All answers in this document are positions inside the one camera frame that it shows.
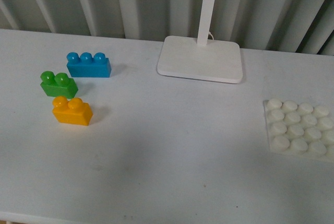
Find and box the blue three-stud block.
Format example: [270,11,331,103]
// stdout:
[66,52,112,78]

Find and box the white studded base plate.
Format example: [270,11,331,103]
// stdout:
[264,98,333,163]

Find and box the yellow two-stud block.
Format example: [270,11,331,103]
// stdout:
[52,96,93,126]

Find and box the green two-stud block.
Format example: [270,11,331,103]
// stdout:
[40,71,78,99]

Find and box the white lamp stand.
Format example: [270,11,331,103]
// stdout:
[157,0,243,84]

